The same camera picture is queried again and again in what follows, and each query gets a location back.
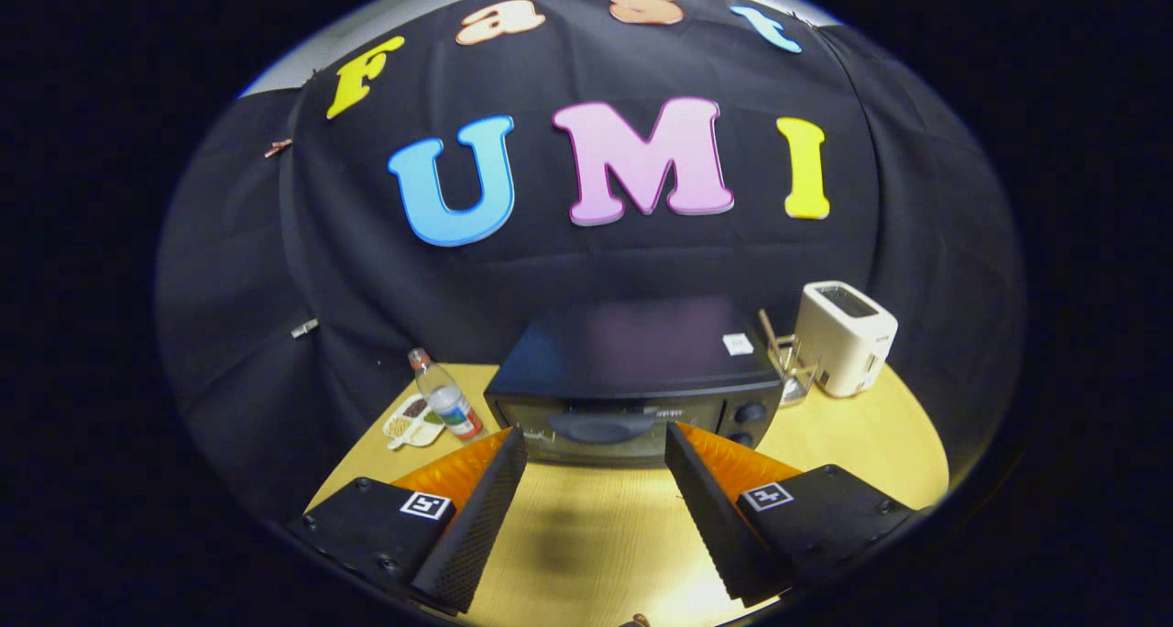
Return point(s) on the black backdrop cloth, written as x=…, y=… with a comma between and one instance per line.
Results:
x=550, y=269

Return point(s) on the plastic water bottle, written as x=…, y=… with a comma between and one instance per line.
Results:
x=446, y=398

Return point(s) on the small snack dish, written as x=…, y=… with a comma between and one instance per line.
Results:
x=411, y=423

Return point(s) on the wooden clothespin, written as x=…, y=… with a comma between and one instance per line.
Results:
x=278, y=148

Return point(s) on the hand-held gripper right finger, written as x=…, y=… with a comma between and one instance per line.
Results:
x=710, y=517

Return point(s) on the wooden utensil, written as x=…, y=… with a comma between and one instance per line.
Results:
x=770, y=329

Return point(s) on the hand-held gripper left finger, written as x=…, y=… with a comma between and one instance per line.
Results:
x=476, y=522

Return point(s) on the black toaster oven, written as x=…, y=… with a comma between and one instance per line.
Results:
x=632, y=352

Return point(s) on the silver metal clip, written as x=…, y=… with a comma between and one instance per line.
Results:
x=304, y=327

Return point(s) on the white bread toaster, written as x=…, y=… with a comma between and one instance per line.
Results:
x=843, y=338

